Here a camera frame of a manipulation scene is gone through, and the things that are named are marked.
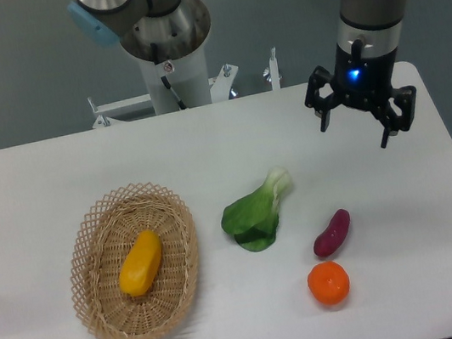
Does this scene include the purple sweet potato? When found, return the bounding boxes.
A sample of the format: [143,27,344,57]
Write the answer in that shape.
[313,208,351,258]

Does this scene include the woven wicker basket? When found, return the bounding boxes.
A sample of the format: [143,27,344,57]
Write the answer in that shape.
[71,183,199,339]

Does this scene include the orange tangerine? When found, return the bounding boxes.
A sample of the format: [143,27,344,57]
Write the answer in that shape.
[307,261,350,306]

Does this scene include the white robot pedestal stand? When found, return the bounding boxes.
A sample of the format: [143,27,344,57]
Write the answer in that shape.
[88,48,240,129]

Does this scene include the black cable on pedestal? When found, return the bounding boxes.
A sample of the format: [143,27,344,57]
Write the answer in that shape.
[150,39,188,114]

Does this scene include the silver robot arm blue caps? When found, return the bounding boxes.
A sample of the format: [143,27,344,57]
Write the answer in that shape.
[67,0,416,138]

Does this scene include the green bok choy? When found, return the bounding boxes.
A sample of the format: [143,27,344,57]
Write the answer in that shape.
[221,167,292,252]

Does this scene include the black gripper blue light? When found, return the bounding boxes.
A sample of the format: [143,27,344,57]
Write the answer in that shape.
[304,38,417,149]

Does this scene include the yellow mango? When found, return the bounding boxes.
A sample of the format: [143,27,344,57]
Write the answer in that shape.
[119,230,162,297]

